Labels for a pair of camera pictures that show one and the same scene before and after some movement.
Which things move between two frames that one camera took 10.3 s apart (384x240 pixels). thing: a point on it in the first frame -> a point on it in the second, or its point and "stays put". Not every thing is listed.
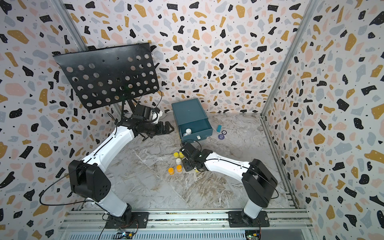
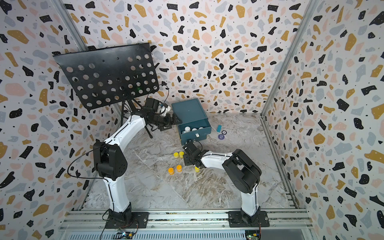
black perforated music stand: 104,75 stays put
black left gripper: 161,130 -> 169,124
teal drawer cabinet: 193,124 stays put
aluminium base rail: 89,224 stays put
